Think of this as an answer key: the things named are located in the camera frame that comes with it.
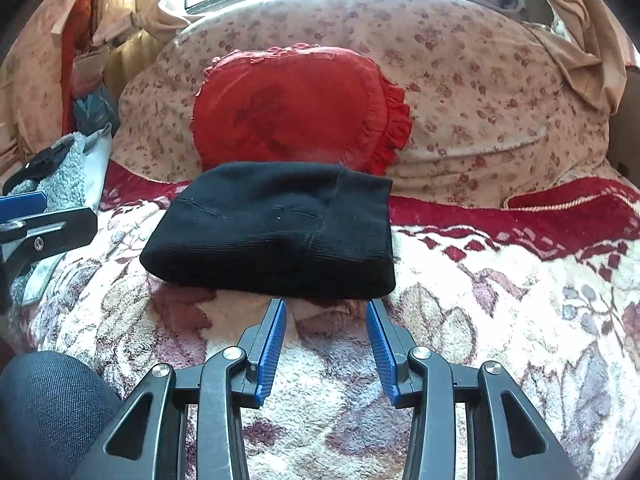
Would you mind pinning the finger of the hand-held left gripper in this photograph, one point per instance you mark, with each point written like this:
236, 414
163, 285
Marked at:
22, 204
55, 232

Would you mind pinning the beige curtain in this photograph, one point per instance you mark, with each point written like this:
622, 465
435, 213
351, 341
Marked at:
145, 10
580, 50

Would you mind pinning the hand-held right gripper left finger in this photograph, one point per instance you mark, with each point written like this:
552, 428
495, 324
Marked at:
272, 340

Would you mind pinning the black cloth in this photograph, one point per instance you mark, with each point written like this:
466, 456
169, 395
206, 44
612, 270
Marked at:
42, 165

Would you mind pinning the red and white floral blanket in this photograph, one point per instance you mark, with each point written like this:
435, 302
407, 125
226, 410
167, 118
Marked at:
500, 300

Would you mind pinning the blue-grey bag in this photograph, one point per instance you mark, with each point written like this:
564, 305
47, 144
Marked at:
95, 110

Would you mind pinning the red hanging cloth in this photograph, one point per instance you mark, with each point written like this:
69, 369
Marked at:
75, 60

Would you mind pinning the beige floral quilt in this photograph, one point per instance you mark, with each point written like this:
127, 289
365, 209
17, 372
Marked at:
475, 85

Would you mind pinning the black pants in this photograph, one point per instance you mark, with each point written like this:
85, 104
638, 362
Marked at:
280, 230

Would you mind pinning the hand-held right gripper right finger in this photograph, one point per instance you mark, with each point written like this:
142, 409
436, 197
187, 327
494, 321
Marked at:
382, 345

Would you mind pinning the red ruffled pillow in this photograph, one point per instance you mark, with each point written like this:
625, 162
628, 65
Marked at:
295, 105

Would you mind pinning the grey fuzzy garment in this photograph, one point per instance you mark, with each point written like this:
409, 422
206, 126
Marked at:
67, 170

